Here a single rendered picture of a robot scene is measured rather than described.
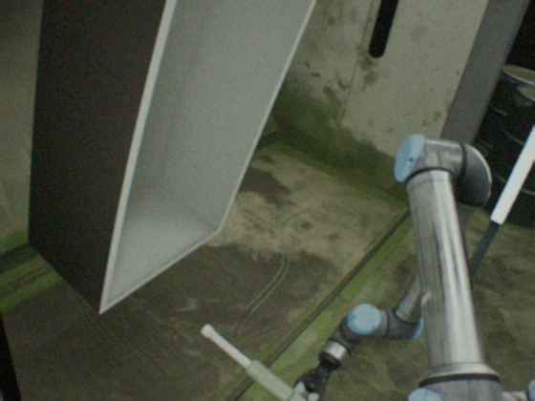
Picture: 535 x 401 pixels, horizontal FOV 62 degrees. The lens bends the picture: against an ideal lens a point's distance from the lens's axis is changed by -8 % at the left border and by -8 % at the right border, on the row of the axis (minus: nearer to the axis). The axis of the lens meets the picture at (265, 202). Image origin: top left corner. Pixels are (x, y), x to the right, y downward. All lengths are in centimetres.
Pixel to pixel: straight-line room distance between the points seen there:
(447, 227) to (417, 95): 201
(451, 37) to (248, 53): 161
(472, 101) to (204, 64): 174
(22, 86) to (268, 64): 126
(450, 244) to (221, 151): 93
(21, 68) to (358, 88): 196
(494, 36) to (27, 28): 237
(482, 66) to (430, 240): 195
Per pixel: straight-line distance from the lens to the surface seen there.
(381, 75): 304
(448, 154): 115
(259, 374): 143
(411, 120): 302
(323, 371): 143
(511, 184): 209
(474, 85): 288
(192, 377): 183
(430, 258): 100
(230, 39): 154
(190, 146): 175
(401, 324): 149
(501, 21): 283
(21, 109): 231
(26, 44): 242
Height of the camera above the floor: 152
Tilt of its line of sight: 32 degrees down
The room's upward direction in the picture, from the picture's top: 12 degrees clockwise
